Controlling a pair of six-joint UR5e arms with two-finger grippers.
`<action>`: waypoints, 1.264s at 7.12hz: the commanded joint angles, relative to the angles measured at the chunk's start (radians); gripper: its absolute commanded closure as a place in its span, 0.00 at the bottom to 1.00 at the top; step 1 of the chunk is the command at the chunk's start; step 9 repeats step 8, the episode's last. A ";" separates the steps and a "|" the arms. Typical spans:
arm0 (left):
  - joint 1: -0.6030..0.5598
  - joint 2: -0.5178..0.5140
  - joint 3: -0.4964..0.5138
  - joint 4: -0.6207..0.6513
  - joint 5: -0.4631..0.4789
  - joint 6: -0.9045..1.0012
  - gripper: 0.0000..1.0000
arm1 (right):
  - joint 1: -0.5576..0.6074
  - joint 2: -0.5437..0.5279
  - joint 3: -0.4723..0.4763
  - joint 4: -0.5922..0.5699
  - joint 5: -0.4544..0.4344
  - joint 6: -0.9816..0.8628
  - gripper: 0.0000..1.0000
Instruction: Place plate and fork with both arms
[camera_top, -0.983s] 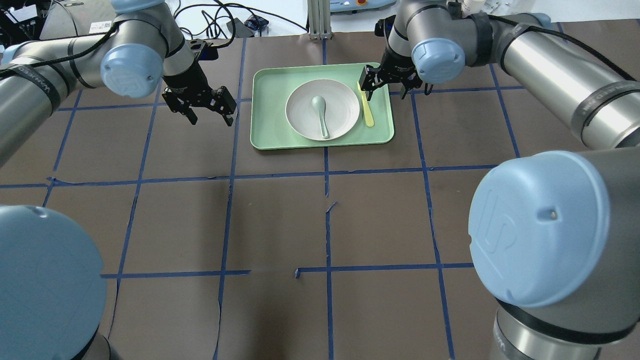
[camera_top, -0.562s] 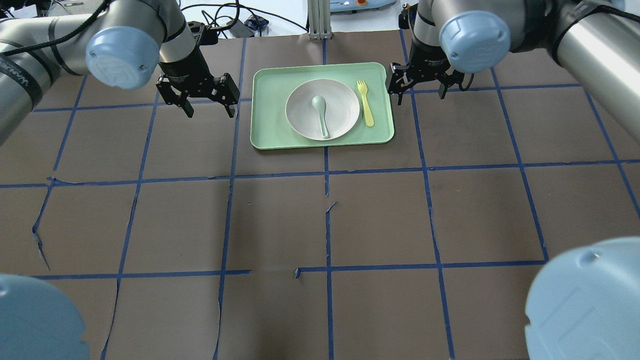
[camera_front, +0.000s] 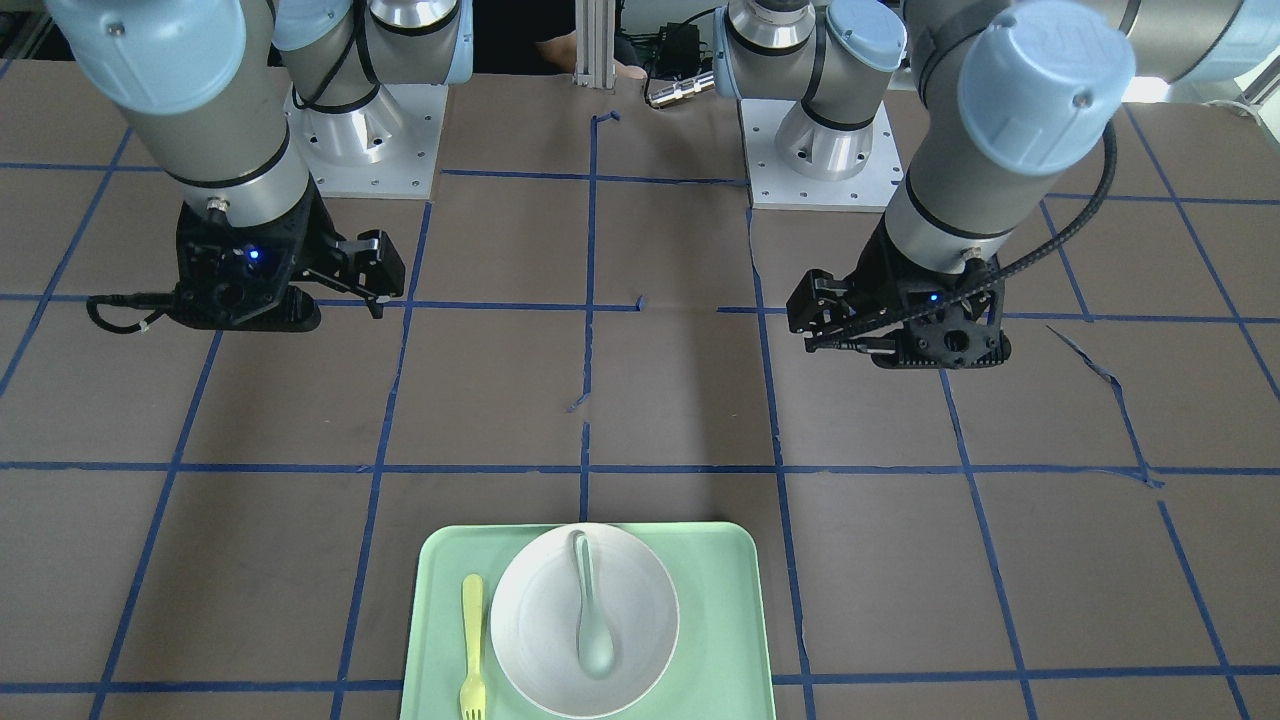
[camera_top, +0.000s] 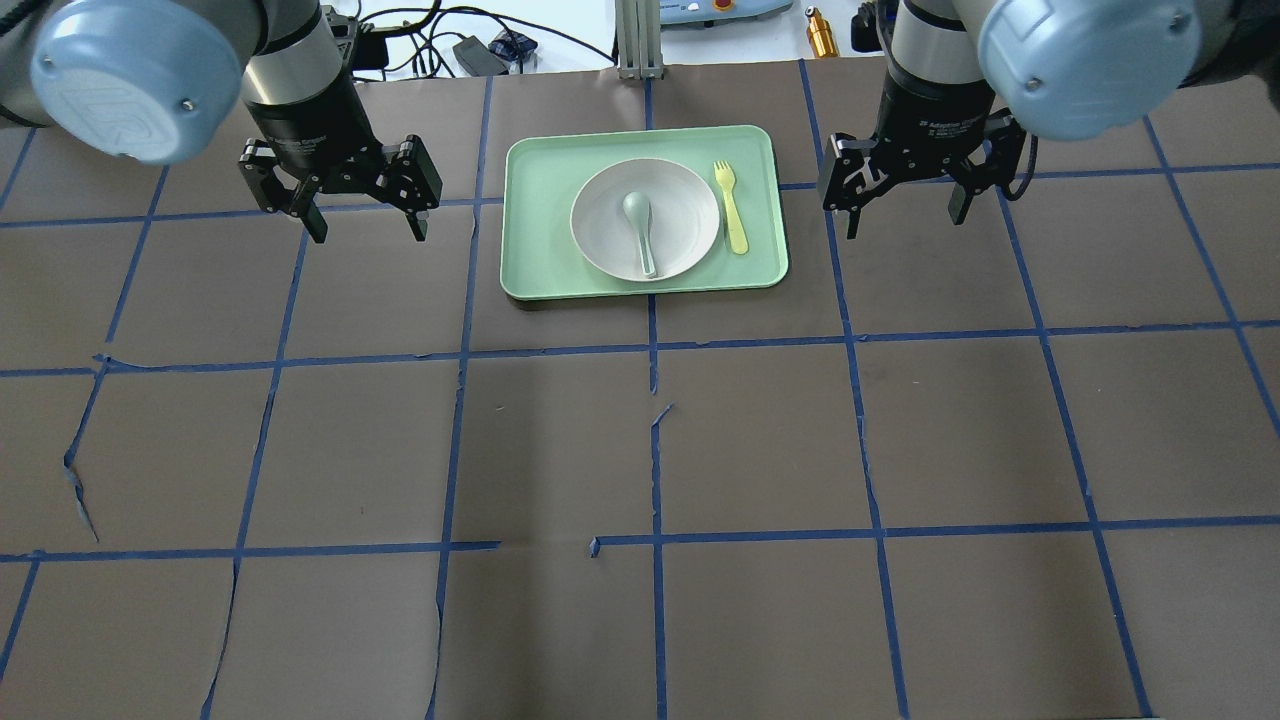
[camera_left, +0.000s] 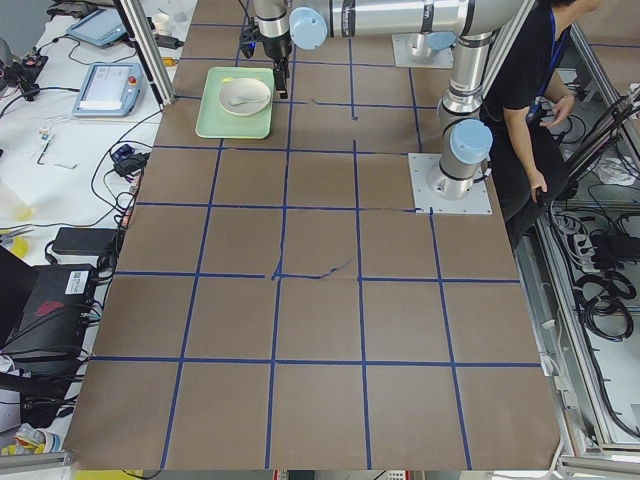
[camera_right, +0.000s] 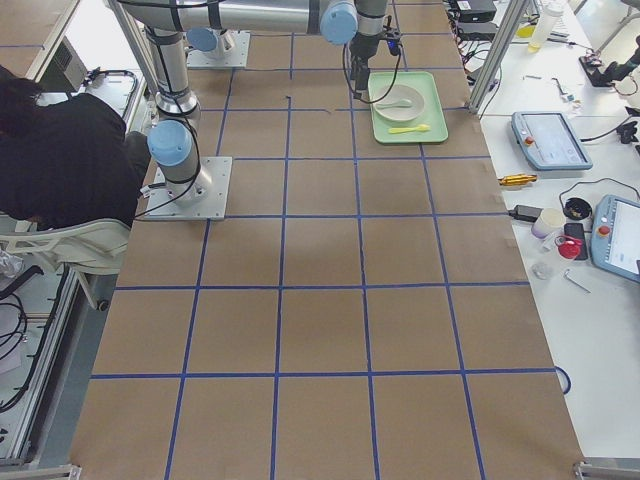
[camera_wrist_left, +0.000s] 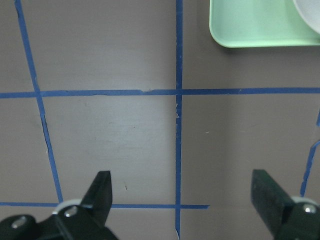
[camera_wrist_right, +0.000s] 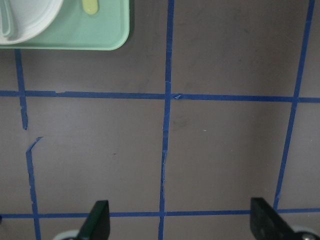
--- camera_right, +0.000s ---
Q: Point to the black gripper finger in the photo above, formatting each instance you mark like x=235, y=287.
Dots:
x=360, y=76

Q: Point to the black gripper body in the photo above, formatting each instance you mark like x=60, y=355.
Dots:
x=364, y=47

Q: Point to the white round plate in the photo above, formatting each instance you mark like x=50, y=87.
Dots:
x=402, y=115

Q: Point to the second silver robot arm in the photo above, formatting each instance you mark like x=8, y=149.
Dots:
x=343, y=38

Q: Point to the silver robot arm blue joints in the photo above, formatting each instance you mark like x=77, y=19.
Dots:
x=174, y=143

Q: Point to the pale green plastic spoon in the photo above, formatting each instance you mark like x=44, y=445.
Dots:
x=396, y=104

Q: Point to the light green tray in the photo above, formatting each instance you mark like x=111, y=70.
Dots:
x=432, y=115

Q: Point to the black electronics box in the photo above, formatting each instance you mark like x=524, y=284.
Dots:
x=473, y=11

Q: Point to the orange gold cylinder tool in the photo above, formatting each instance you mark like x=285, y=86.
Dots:
x=517, y=180

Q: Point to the clear plastic bottle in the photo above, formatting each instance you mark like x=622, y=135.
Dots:
x=549, y=14

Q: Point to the upper teach pendant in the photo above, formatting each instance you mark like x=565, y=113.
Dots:
x=548, y=141

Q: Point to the teach pendant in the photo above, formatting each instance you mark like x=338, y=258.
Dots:
x=548, y=141
x=614, y=244

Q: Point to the black power adapter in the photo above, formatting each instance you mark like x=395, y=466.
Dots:
x=525, y=213

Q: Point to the white paper cup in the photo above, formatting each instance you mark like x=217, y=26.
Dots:
x=549, y=220

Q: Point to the black round dish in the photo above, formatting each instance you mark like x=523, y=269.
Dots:
x=577, y=209

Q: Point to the red round lid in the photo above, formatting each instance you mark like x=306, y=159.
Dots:
x=568, y=247

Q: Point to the silver hex key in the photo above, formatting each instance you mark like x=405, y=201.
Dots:
x=567, y=276

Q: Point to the lower teach pendant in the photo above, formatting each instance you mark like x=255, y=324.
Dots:
x=614, y=244

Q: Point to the person in black shirt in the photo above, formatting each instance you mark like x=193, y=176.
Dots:
x=67, y=163

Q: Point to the white office chair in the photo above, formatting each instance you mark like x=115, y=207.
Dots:
x=96, y=248

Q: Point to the aluminium frame post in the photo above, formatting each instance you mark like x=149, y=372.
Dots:
x=507, y=28

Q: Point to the left aluminium frame rack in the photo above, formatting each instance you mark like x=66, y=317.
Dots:
x=39, y=403

